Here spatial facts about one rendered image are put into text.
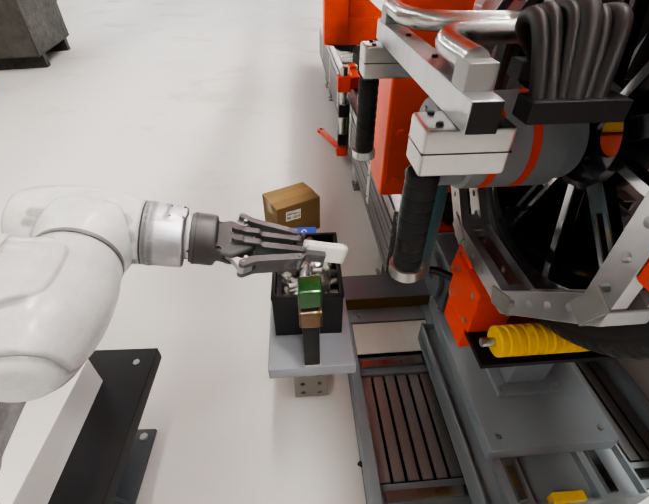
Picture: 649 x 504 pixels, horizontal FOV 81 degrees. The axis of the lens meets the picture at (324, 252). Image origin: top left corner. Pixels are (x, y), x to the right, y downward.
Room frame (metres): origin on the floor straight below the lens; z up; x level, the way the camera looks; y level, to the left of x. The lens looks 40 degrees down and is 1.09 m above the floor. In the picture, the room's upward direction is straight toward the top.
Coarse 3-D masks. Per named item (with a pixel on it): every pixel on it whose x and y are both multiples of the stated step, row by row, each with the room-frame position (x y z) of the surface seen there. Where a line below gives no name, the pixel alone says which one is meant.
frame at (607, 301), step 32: (512, 0) 0.72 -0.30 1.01; (480, 192) 0.70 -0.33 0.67; (480, 224) 0.65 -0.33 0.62; (640, 224) 0.31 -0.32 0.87; (480, 256) 0.55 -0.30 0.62; (608, 256) 0.32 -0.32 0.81; (640, 256) 0.29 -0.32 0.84; (512, 288) 0.46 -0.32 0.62; (608, 288) 0.31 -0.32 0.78; (640, 288) 0.28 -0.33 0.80; (576, 320) 0.31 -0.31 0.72; (608, 320) 0.28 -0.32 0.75; (640, 320) 0.29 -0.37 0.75
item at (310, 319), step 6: (300, 312) 0.42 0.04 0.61; (306, 312) 0.42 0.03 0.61; (312, 312) 0.42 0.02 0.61; (318, 312) 0.42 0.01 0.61; (300, 318) 0.41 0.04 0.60; (306, 318) 0.41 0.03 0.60; (312, 318) 0.41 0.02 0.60; (318, 318) 0.41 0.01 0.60; (300, 324) 0.41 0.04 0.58; (306, 324) 0.41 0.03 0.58; (312, 324) 0.41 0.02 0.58; (318, 324) 0.41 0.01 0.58
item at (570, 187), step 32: (640, 0) 0.58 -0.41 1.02; (640, 32) 0.79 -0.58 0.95; (640, 96) 0.52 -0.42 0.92; (640, 128) 0.48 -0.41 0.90; (608, 160) 0.54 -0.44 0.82; (640, 160) 0.48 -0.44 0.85; (512, 192) 0.71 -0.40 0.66; (544, 192) 0.60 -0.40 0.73; (576, 192) 0.53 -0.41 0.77; (608, 192) 0.48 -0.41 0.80; (640, 192) 0.43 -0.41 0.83; (512, 224) 0.64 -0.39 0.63; (544, 224) 0.64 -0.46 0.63; (576, 224) 0.64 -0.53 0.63; (608, 224) 0.45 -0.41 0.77; (544, 256) 0.55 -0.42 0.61; (576, 256) 0.55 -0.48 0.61; (576, 288) 0.43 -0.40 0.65
